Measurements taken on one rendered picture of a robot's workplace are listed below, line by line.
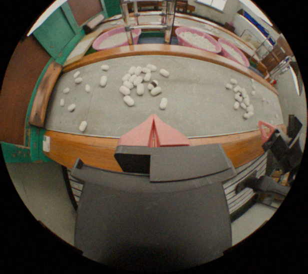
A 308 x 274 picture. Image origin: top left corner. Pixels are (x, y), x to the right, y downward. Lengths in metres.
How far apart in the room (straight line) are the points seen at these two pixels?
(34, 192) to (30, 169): 0.27
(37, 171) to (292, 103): 6.14
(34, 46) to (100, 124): 0.52
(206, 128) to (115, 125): 0.25
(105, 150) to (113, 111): 0.11
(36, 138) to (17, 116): 0.14
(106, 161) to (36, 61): 0.53
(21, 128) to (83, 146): 0.34
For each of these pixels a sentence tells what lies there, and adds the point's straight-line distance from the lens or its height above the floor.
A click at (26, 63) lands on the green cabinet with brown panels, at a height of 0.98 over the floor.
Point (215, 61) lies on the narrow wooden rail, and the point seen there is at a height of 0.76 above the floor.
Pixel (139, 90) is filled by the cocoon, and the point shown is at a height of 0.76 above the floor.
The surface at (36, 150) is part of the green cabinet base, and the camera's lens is 0.53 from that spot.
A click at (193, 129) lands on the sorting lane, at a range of 0.26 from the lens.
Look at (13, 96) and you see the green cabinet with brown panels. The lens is 0.51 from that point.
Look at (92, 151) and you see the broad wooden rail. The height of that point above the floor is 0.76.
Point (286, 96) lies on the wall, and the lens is 4.82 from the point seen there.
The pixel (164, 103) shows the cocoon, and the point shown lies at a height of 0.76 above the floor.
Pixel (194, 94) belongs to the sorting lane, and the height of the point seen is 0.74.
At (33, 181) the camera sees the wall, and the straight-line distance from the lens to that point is 1.46.
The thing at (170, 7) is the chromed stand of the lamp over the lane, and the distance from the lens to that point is 0.37.
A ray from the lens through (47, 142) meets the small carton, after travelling 0.46.
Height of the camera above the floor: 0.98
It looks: 76 degrees down
